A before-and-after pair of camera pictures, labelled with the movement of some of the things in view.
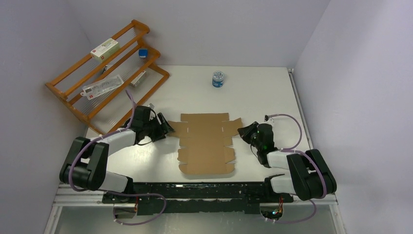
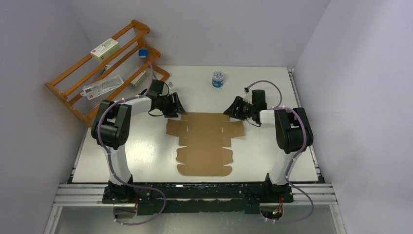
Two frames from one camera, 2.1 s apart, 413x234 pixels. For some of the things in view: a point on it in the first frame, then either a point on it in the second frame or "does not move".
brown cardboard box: x=205 y=137 does not move
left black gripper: x=160 y=132 → x=177 y=106
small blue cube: x=142 y=52 does not move
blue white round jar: x=218 y=79 does not move
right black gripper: x=244 y=132 → x=232 y=111
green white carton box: x=105 y=50 does not move
